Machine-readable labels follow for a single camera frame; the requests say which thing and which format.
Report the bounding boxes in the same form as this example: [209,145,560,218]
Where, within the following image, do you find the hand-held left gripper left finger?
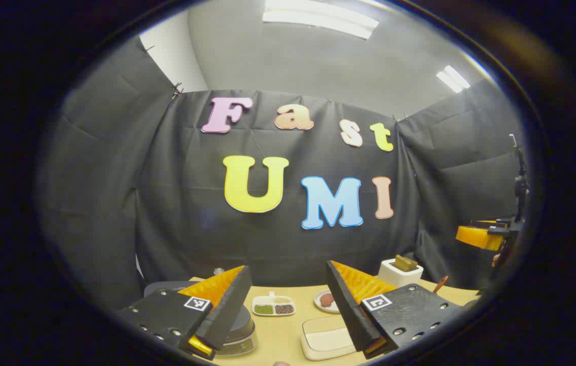
[115,264,253,361]

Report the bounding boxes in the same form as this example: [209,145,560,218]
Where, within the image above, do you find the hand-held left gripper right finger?
[326,260,464,360]

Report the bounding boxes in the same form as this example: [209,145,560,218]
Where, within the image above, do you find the black silver rice cooker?
[144,281,257,356]

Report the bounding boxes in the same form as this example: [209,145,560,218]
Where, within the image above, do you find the white round plate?
[313,291,342,314]

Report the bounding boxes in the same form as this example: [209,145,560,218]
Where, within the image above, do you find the cream rectangular container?
[301,316,359,361]

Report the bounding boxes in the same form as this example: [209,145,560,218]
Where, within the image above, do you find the white divided bean dish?
[251,292,296,317]

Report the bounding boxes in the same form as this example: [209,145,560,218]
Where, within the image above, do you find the white toaster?
[378,258,424,286]

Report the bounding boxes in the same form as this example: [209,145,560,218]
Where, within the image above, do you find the black backdrop cloth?
[39,36,527,311]

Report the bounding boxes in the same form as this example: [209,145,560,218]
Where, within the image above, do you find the small ceiling light panel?
[436,65,470,93]

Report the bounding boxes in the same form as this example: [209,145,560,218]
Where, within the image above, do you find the long ceiling light panel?
[263,0,379,40]

